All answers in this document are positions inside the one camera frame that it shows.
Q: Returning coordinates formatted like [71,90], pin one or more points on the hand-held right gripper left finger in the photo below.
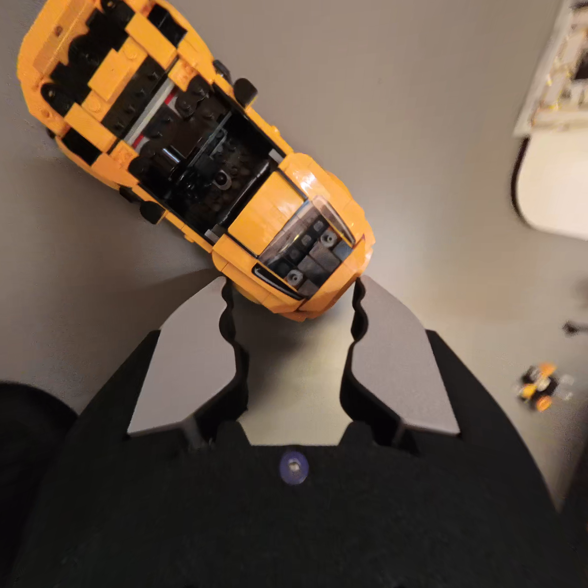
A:
[188,367]

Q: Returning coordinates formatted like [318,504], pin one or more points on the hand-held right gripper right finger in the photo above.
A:
[399,367]

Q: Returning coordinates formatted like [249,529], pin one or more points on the orange lego car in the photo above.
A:
[275,206]

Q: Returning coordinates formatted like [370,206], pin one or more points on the white wooden book stand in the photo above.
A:
[560,193]

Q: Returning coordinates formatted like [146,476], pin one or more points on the cluster of round lego pieces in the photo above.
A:
[542,386]

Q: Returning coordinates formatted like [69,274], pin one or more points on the lego sticker sheet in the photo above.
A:
[556,82]

